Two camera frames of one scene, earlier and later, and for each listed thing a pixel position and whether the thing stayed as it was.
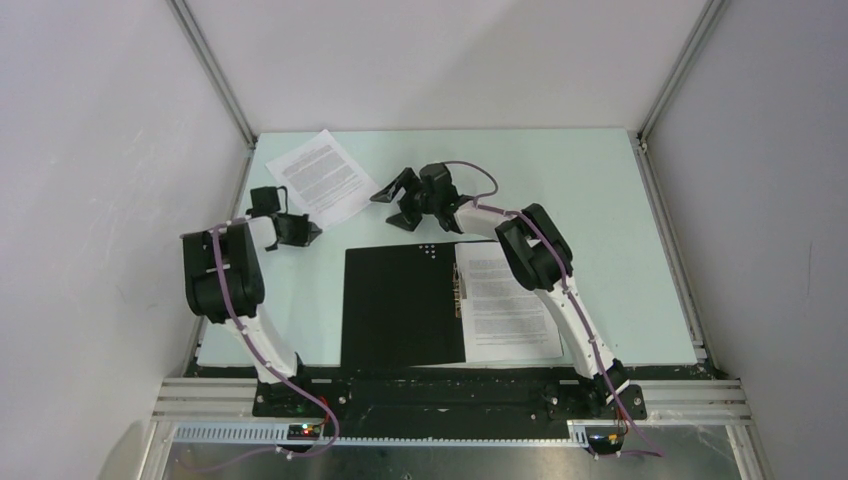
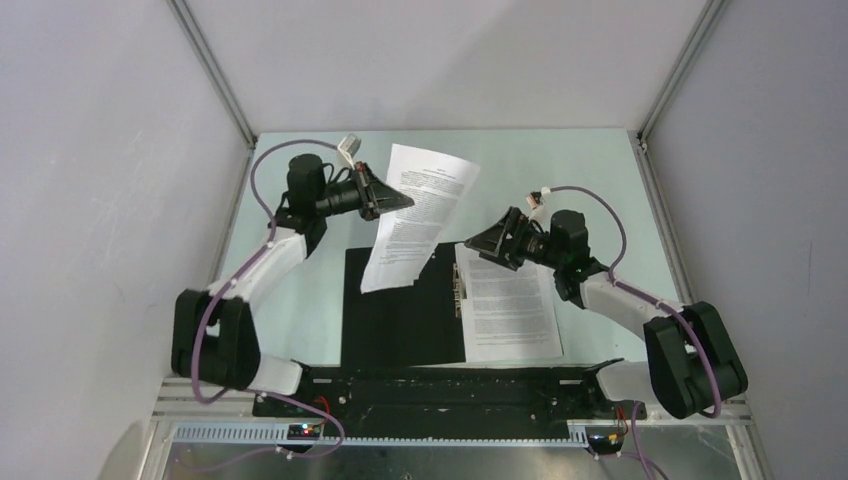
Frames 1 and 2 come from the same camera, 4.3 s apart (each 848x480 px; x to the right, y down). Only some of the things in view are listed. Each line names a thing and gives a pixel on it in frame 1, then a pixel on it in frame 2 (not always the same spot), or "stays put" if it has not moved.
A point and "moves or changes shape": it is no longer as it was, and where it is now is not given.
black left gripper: x=308 y=231 → x=377 y=198
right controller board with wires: x=605 y=444 stays put
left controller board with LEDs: x=306 y=432 stays put
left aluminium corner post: x=212 y=70 stays put
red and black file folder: x=403 y=305 stays put
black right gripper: x=407 y=179 → x=492 y=242
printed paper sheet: x=503 y=320 stays put
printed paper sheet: x=322 y=181 moves or changes shape
